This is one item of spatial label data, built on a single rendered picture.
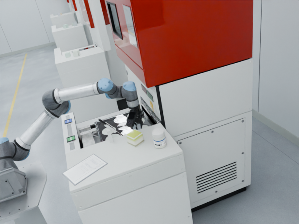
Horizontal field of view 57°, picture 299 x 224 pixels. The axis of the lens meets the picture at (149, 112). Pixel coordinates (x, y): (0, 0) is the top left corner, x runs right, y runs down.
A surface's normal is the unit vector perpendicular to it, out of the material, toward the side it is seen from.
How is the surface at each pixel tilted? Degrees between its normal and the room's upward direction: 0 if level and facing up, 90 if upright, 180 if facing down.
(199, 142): 90
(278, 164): 0
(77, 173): 0
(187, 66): 90
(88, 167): 0
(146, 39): 90
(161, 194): 90
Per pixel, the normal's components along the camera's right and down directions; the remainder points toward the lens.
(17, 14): 0.33, 0.41
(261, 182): -0.16, -0.86
